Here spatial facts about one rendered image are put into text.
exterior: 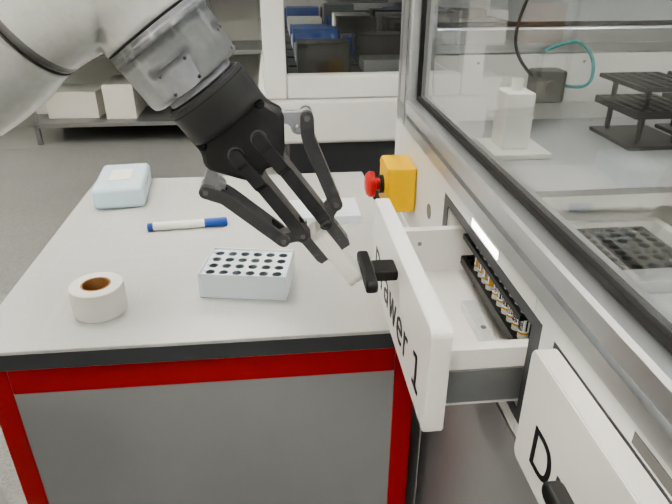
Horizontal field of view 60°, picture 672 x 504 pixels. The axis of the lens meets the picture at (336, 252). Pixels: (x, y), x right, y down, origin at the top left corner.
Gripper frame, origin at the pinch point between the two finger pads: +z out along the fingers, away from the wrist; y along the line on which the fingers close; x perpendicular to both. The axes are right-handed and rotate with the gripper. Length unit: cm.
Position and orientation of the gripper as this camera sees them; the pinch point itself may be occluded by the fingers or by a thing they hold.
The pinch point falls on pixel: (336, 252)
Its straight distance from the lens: 58.3
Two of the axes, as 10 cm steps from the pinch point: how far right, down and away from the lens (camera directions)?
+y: 8.2, -5.5, -1.9
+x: -1.0, -4.5, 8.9
